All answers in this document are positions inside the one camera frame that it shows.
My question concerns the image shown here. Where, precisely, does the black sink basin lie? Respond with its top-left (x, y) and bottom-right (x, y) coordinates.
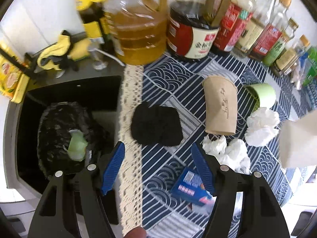
top-left (3, 59), bottom-right (125, 204)

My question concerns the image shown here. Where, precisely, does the green sugar bag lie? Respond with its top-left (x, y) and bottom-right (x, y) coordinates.
top-left (303, 46), bottom-right (316, 86)

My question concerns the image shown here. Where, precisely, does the yellow-label dark bottle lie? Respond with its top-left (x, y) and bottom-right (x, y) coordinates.
top-left (76, 0), bottom-right (115, 54)

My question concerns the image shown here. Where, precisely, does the navy patterned tablecloth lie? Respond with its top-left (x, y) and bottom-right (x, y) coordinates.
top-left (119, 52), bottom-right (317, 231)

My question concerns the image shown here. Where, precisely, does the black trash bag bin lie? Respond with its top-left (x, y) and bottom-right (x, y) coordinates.
top-left (37, 102), bottom-right (113, 179)

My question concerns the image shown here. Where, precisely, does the green paper cup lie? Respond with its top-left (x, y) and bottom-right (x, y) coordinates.
top-left (245, 83), bottom-right (276, 112)
top-left (63, 129), bottom-right (88, 162)

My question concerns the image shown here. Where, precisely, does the green-label bottle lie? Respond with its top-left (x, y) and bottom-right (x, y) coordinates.
top-left (262, 17), bottom-right (299, 67)

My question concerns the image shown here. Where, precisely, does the white paper cup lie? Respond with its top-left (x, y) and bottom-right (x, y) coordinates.
top-left (279, 110), bottom-right (317, 168)

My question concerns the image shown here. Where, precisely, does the person left hand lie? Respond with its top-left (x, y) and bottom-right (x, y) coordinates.
top-left (124, 227), bottom-right (147, 238)

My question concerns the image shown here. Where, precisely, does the red-label gold-cap bottle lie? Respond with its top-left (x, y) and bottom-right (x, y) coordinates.
top-left (249, 0), bottom-right (292, 61)

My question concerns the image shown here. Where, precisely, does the yellow grey cleaning cloth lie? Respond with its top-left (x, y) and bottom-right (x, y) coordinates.
top-left (37, 30), bottom-right (80, 71)

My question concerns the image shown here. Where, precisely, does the small gold-cap sauce bottle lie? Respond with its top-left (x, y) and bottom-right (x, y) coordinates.
top-left (271, 35), bottom-right (310, 77)

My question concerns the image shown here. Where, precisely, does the black crumpled bag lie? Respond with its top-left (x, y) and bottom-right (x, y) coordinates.
top-left (131, 102), bottom-right (183, 147)

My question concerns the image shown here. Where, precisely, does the brown paper cup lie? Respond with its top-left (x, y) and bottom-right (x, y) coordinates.
top-left (202, 76), bottom-right (238, 136)

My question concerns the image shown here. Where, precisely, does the clear yellow-cap bottle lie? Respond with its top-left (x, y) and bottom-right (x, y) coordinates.
top-left (233, 0), bottom-right (276, 58)

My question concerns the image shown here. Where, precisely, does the large cooking oil jug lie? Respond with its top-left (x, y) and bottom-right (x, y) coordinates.
top-left (104, 0), bottom-right (168, 65)

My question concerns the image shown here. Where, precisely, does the soy sauce jug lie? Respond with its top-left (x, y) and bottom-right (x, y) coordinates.
top-left (167, 0), bottom-right (231, 61)

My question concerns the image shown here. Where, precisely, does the blue packet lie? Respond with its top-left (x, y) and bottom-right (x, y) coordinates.
top-left (170, 167), bottom-right (214, 206)

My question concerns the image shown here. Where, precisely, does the white tissue small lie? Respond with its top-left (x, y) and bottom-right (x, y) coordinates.
top-left (202, 135), bottom-right (251, 174)

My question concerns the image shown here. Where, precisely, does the red-label vinegar bottle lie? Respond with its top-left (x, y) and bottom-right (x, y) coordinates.
top-left (211, 0), bottom-right (255, 56)

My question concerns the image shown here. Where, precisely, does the yellow sponge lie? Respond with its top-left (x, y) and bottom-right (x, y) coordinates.
top-left (68, 38), bottom-right (91, 61)

